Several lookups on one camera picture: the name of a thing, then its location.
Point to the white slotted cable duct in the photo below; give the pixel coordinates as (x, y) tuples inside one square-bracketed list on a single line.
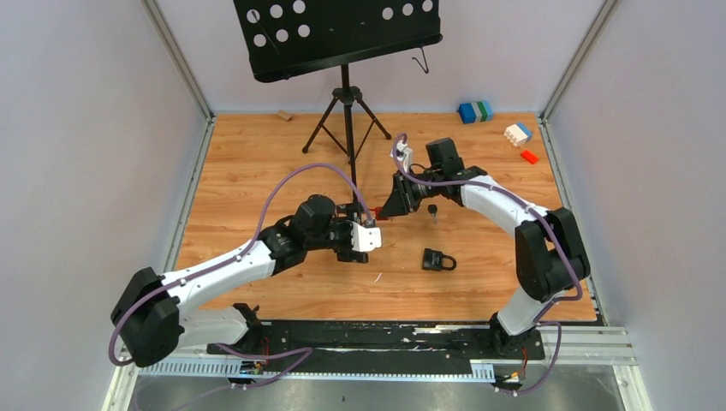
[(223, 367)]

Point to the blue green block stack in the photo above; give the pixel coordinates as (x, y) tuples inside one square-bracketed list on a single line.
[(479, 111)]

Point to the red cable lock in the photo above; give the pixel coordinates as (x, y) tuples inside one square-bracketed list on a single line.
[(375, 214)]

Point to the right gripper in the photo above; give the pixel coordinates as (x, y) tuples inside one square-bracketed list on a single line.
[(401, 200)]

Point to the black head key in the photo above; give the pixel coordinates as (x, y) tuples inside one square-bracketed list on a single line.
[(432, 209)]

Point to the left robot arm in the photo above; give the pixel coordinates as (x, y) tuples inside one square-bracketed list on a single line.
[(157, 314)]

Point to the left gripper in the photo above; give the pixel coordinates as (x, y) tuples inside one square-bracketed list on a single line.
[(354, 212)]

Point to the black padlock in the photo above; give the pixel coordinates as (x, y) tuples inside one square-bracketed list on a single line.
[(435, 260)]

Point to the black music stand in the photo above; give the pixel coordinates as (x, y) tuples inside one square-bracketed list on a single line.
[(287, 39)]

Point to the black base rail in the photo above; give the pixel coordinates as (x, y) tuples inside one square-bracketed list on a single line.
[(340, 346)]

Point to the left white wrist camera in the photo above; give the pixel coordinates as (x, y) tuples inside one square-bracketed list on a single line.
[(365, 239)]

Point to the red block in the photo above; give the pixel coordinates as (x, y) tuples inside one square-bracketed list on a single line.
[(530, 157)]

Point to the white blue block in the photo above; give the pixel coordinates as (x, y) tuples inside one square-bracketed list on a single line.
[(517, 134)]

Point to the small wooden block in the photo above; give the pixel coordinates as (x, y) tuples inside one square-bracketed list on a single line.
[(286, 116)]

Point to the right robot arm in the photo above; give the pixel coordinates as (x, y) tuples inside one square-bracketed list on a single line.
[(550, 258)]

